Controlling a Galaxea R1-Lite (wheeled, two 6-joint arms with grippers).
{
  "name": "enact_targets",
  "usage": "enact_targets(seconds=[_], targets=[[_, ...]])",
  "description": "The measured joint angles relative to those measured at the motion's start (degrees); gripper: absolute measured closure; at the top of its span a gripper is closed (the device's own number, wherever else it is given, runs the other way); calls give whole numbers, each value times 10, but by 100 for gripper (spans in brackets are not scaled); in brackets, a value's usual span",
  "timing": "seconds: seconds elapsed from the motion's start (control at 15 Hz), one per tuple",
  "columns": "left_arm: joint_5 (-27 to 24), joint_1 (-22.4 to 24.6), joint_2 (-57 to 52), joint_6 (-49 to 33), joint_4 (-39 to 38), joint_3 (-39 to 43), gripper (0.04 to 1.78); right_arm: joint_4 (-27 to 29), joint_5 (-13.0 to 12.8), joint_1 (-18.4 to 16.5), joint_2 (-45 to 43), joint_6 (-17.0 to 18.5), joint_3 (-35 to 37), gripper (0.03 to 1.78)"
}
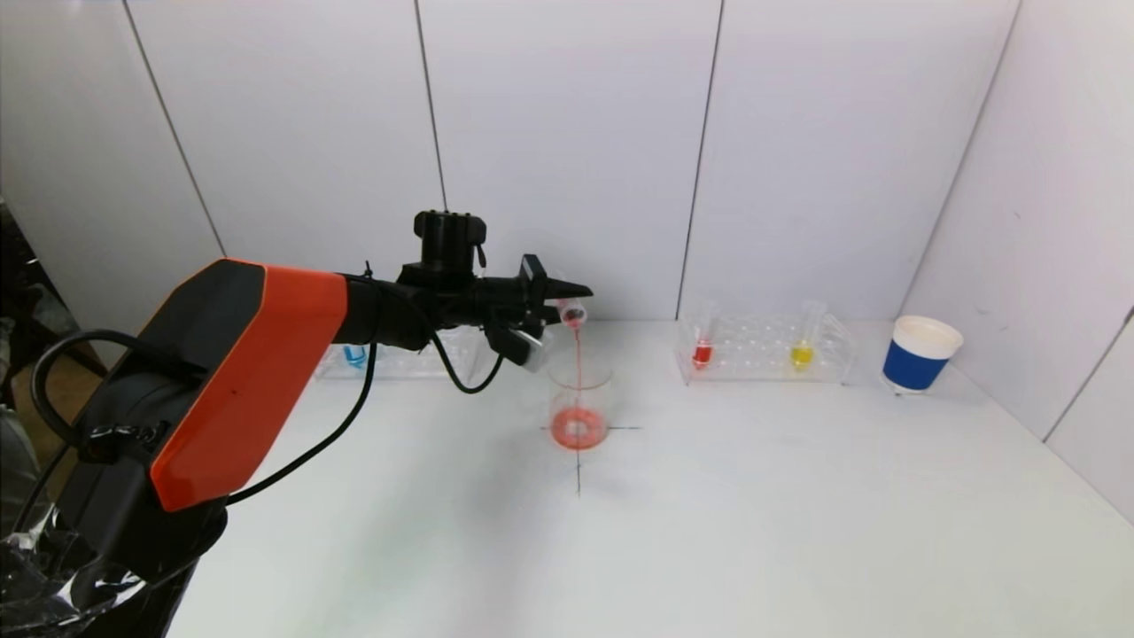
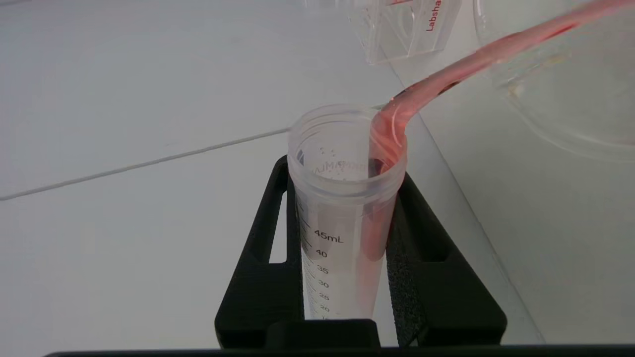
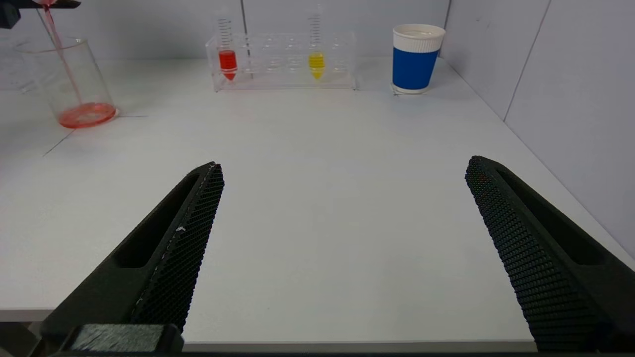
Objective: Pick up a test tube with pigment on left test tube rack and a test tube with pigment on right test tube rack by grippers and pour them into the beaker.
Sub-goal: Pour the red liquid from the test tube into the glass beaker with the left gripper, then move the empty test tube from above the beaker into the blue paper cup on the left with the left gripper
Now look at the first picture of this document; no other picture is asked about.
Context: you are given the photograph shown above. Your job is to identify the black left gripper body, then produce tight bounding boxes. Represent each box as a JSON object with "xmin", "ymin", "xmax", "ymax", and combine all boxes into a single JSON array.
[{"xmin": 474, "ymin": 253, "xmax": 549, "ymax": 329}]

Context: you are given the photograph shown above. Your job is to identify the test tube with yellow pigment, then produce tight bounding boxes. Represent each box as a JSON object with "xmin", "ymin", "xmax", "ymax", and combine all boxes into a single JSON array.
[{"xmin": 788, "ymin": 301, "xmax": 827, "ymax": 371}]

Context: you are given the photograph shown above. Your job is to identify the clear glass beaker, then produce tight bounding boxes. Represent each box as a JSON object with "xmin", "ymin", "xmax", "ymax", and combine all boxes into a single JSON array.
[{"xmin": 547, "ymin": 352, "xmax": 614, "ymax": 451}]

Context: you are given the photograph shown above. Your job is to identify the test tube with red pigment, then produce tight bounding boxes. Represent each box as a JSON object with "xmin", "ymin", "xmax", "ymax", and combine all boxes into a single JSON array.
[{"xmin": 690, "ymin": 301, "xmax": 720, "ymax": 371}]

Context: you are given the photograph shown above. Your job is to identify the clear acrylic test tube rack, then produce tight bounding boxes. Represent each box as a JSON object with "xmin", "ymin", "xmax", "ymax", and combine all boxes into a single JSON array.
[
  {"xmin": 673, "ymin": 310, "xmax": 858, "ymax": 387},
  {"xmin": 315, "ymin": 315, "xmax": 479, "ymax": 382}
]

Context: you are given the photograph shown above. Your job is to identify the white paper cup blue sleeve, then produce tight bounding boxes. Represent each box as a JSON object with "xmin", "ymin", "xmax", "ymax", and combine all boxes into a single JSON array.
[{"xmin": 880, "ymin": 316, "xmax": 962, "ymax": 396}]

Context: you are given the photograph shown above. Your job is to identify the crinkled clear plastic wrap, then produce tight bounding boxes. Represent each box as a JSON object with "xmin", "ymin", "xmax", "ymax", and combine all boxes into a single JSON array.
[{"xmin": 0, "ymin": 532, "xmax": 147, "ymax": 621}]

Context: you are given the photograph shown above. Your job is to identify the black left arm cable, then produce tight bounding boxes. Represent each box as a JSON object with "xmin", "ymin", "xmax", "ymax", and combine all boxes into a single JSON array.
[{"xmin": 0, "ymin": 328, "xmax": 506, "ymax": 533}]

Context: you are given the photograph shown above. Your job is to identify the black metal frame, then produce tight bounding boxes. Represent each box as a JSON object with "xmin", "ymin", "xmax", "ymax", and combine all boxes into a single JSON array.
[{"xmin": 0, "ymin": 204, "xmax": 107, "ymax": 373}]

